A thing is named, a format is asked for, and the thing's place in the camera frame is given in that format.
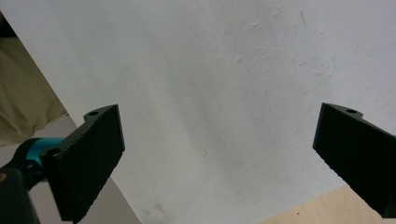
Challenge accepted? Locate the beige cloth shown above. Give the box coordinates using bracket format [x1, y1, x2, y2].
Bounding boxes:
[0, 36, 68, 147]

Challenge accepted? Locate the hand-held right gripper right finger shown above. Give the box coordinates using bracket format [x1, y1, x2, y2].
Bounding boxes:
[312, 102, 396, 219]

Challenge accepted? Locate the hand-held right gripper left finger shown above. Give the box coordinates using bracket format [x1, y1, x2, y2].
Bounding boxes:
[40, 104, 126, 224]

